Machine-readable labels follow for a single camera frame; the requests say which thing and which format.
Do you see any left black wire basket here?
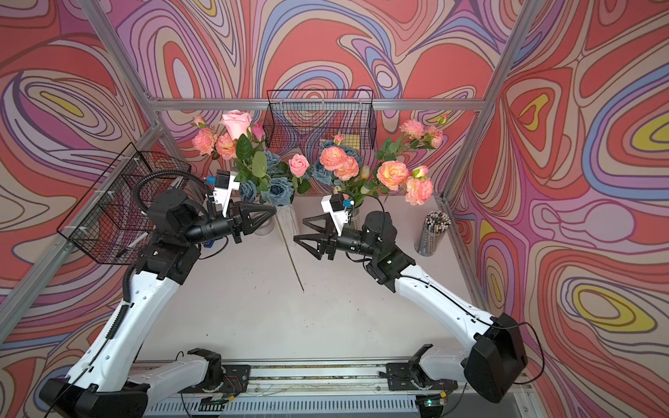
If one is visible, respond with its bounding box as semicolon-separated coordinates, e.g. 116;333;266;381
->
57;144;192;265

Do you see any metal mesh pencil cup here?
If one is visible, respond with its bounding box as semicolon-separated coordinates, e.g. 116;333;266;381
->
415;211;451;257

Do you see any light pink rose stem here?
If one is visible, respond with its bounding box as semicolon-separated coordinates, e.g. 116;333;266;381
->
220;109;306;293

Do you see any pink peach rose spray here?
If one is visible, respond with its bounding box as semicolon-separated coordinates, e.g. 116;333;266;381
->
191;117;237;161

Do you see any yellow sponge in basket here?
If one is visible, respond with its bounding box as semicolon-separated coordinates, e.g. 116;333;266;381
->
340;134;362;152

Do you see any black wire basket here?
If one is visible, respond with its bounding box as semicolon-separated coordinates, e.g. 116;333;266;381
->
57;144;192;265
263;87;377;153

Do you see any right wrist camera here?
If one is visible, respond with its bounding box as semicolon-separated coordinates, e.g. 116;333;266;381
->
321;193;355;236

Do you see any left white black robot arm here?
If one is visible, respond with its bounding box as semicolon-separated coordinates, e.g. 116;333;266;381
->
39;170;276;417

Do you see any clear glass vase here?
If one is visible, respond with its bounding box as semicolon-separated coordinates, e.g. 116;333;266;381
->
346;207;362;230

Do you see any white ribbed ceramic vase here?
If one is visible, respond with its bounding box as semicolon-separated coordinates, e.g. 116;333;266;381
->
275;204;300;246

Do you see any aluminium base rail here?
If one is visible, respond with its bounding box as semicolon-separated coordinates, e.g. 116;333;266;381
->
88;357;539;418

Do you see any peach rose bouquet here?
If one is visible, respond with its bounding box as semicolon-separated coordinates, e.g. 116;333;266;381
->
310;117;446;208

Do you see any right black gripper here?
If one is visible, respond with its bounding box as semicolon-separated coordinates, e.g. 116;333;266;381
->
294;213;379;261

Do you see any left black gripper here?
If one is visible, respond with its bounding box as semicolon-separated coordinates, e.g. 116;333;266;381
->
179;203;275;249

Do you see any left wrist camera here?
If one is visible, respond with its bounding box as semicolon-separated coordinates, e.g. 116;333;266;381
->
206;170;240;217

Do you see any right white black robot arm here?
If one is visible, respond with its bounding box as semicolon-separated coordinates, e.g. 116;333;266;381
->
294;211;529;403

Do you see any clear tape roll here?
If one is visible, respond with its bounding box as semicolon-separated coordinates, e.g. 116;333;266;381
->
254;217;275;236

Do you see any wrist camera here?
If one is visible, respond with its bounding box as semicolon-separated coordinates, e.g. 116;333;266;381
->
321;193;355;236
206;170;240;217

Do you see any blue rose bouquet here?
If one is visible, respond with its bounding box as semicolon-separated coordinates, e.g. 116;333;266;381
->
234;151;334;207

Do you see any magenta rose bud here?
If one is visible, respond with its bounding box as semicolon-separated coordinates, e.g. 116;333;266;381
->
250;124;266;142

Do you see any back black wire basket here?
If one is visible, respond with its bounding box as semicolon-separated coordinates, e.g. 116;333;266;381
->
263;87;377;153

